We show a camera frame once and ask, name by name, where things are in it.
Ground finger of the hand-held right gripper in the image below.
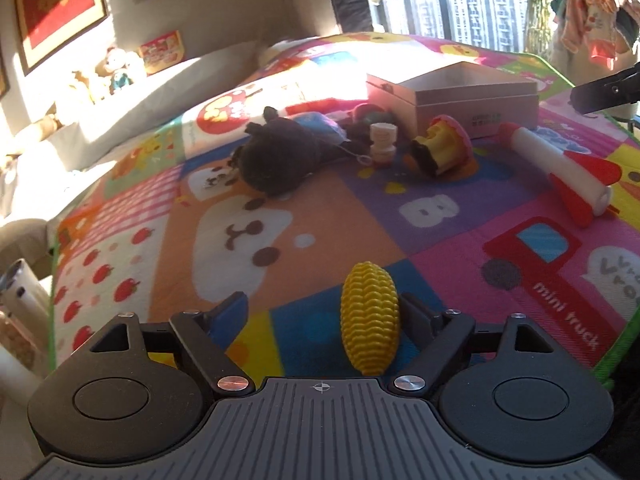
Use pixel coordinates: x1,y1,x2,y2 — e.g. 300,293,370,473
570,62,640,113

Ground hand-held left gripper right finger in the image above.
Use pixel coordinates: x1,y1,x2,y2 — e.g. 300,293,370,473
392,293,552,396

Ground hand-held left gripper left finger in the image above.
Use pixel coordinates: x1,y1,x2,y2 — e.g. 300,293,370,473
90,292,256,396

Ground yellow corn toy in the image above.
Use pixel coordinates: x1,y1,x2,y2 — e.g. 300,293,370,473
340,261,401,377

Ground white red toy rocket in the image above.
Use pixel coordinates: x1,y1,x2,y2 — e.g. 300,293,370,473
497,121,624,229

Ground pink cardboard box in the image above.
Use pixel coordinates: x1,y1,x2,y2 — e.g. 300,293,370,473
366,61,541,140

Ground black plush toy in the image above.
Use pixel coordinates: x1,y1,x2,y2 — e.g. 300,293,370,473
234,106,351,197

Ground toy apple core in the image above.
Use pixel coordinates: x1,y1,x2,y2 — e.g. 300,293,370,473
407,115,474,179

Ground small white figurine toy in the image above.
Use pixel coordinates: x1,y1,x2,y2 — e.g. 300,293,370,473
370,122,399,169

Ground blue tissue packet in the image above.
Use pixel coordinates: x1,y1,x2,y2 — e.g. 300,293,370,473
295,112,349,144

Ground red green small toy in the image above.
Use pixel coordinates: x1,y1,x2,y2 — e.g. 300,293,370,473
350,103,397,137

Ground orange patterned cloth pile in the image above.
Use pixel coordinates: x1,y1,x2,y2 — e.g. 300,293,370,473
550,0,640,67

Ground tall green plant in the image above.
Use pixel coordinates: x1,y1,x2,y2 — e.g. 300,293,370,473
522,0,558,54

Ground colourful printed play mat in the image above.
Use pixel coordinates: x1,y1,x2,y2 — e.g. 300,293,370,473
50,32,640,386

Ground glass window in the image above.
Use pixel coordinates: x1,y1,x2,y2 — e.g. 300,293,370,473
372,0,531,54

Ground white metal-rimmed canister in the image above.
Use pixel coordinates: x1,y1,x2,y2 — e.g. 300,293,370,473
0,259,51,336

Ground grey sofa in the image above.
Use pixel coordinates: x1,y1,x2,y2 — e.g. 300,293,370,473
0,40,281,221

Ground doll in green overalls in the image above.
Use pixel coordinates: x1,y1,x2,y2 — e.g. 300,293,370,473
107,47,134,95

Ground white round plush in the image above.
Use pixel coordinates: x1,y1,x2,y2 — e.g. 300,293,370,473
125,51,149,81

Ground yellow duck plush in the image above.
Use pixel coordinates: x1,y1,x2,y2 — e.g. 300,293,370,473
67,67,108,106

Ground red picture gold frame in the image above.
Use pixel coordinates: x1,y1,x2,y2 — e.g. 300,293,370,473
12,0,111,76

